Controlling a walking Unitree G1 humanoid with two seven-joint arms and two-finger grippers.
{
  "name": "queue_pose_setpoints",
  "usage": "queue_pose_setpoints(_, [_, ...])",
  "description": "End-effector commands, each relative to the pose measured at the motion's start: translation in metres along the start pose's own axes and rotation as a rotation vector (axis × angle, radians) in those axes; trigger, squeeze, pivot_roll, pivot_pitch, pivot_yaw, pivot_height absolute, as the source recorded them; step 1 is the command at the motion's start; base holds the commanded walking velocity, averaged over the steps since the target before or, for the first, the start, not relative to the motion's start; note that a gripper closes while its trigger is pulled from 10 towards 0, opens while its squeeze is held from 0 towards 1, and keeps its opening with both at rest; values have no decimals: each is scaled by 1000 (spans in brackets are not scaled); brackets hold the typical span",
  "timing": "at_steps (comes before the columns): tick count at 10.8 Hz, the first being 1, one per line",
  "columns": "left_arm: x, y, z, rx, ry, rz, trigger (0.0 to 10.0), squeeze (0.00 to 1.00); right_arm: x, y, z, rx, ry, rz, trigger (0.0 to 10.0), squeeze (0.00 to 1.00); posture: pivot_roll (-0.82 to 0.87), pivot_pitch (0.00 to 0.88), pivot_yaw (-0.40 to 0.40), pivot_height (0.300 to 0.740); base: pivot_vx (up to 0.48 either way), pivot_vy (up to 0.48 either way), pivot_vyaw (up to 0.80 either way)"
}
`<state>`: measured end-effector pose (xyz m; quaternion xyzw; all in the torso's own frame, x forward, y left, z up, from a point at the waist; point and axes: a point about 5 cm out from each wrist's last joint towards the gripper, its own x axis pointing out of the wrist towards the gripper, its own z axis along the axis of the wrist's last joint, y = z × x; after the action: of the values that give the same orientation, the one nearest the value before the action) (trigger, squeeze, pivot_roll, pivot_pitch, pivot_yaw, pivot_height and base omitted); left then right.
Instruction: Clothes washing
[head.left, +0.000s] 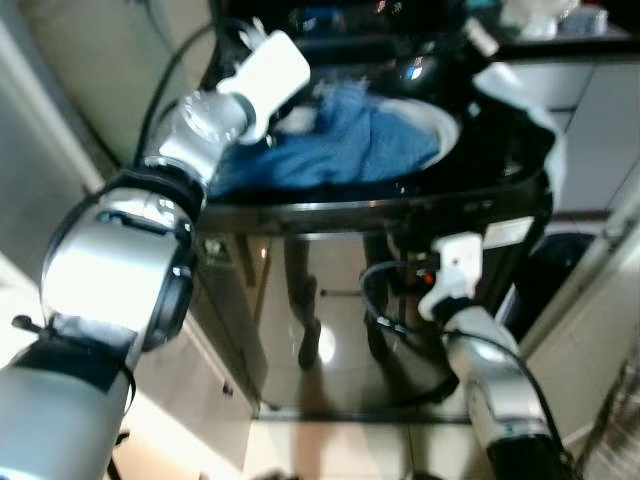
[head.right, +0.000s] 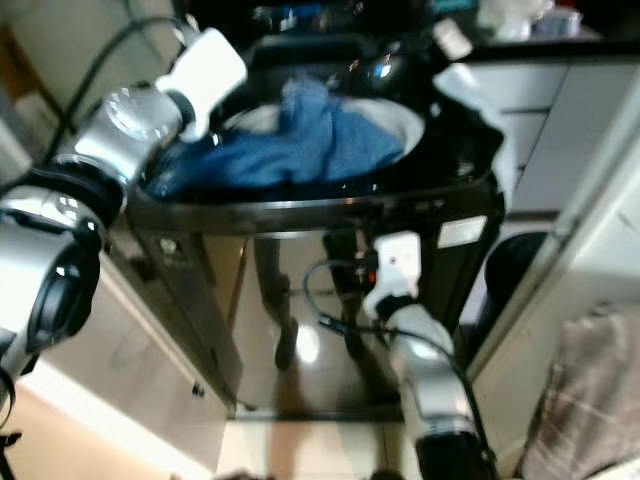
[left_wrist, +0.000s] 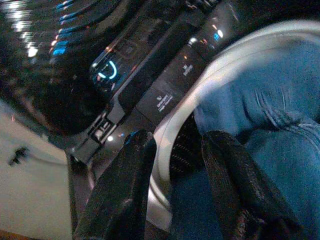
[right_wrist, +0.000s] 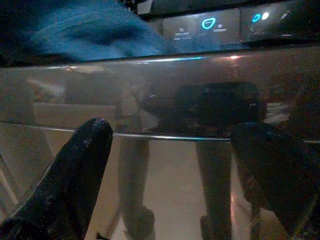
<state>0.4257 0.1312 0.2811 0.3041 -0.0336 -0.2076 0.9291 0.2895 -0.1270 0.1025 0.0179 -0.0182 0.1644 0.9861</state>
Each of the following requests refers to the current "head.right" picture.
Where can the blue cloth garment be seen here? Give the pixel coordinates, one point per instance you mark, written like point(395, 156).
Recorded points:
point(290, 140)

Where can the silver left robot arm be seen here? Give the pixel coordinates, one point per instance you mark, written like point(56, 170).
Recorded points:
point(60, 250)

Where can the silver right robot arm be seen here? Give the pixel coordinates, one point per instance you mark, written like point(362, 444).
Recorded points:
point(430, 380)

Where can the black top-load washing machine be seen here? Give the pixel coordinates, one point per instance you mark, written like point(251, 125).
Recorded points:
point(260, 300)

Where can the black round bin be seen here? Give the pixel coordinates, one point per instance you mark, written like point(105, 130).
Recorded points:
point(510, 280)

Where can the open washer lid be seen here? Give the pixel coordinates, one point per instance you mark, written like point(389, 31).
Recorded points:
point(485, 110)

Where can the grey cabinet with drawers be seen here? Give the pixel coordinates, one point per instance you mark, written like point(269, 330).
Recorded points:
point(570, 130)

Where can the brown plaid cloth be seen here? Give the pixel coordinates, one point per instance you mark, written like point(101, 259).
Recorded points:
point(585, 400)

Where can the white item on counter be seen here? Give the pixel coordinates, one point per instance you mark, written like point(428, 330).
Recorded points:
point(510, 18)

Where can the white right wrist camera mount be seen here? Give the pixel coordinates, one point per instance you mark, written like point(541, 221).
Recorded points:
point(396, 265)

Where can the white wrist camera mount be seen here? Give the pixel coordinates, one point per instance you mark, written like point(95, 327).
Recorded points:
point(210, 70)
point(396, 265)

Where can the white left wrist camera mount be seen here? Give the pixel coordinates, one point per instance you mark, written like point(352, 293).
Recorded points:
point(210, 70)

